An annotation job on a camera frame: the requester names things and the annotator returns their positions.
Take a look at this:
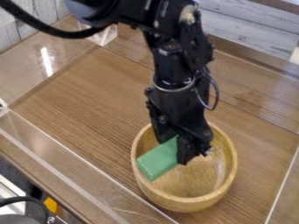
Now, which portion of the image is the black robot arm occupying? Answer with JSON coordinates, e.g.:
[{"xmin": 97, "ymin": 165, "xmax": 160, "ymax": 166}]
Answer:
[{"xmin": 0, "ymin": 0, "xmax": 217, "ymax": 165}]

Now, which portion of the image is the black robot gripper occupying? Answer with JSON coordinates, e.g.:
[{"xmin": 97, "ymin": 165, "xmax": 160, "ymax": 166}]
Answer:
[{"xmin": 144, "ymin": 83, "xmax": 213, "ymax": 165}]

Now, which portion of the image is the green rectangular block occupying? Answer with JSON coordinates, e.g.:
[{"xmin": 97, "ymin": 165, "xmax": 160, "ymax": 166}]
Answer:
[{"xmin": 136, "ymin": 136, "xmax": 177, "ymax": 181}]

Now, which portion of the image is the clear acrylic corner bracket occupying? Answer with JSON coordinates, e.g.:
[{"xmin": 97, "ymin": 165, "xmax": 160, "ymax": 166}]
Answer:
[{"xmin": 87, "ymin": 24, "xmax": 117, "ymax": 46}]

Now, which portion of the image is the black cable bottom left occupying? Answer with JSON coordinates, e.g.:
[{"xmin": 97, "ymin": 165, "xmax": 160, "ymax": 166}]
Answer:
[{"xmin": 0, "ymin": 195, "xmax": 51, "ymax": 224}]

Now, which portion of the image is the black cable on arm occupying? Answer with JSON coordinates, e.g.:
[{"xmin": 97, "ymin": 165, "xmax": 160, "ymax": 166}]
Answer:
[{"xmin": 192, "ymin": 68, "xmax": 220, "ymax": 112}]

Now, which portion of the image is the brown wooden bowl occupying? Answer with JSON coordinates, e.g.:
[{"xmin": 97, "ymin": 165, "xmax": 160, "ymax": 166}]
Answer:
[{"xmin": 131, "ymin": 123, "xmax": 239, "ymax": 214}]

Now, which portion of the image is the black device bottom left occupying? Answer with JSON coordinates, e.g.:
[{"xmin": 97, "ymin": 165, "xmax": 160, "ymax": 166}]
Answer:
[{"xmin": 0, "ymin": 174, "xmax": 71, "ymax": 224}]

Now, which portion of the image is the yellow button on device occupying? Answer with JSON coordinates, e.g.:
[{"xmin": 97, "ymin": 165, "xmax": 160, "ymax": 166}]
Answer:
[{"xmin": 43, "ymin": 197, "xmax": 60, "ymax": 214}]

